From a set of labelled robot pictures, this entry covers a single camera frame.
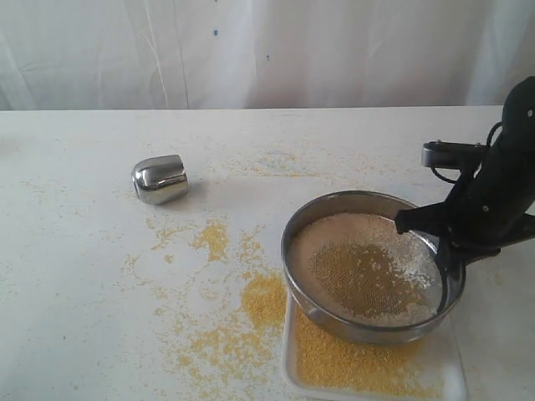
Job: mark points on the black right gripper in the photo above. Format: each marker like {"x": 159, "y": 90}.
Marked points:
{"x": 490, "y": 215}

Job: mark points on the round steel mesh sieve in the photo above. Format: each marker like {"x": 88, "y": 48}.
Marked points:
{"x": 357, "y": 202}

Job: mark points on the stainless steel cup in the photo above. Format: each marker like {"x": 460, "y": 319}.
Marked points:
{"x": 160, "y": 179}

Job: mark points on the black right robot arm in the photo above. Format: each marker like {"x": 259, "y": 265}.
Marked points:
{"x": 511, "y": 138}

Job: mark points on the rice and millet grains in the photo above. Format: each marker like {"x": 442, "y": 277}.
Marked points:
{"x": 359, "y": 268}

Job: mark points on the sieved yellow millet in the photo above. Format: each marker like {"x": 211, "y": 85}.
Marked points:
{"x": 406, "y": 370}

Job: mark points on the clear plastic tray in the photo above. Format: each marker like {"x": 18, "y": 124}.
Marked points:
{"x": 451, "y": 371}

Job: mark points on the yellow spilled grain pile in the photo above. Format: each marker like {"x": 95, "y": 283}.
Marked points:
{"x": 263, "y": 299}

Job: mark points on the white backdrop curtain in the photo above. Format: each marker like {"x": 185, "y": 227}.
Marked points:
{"x": 262, "y": 54}

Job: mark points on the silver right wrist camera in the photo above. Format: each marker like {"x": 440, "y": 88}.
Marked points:
{"x": 452, "y": 156}

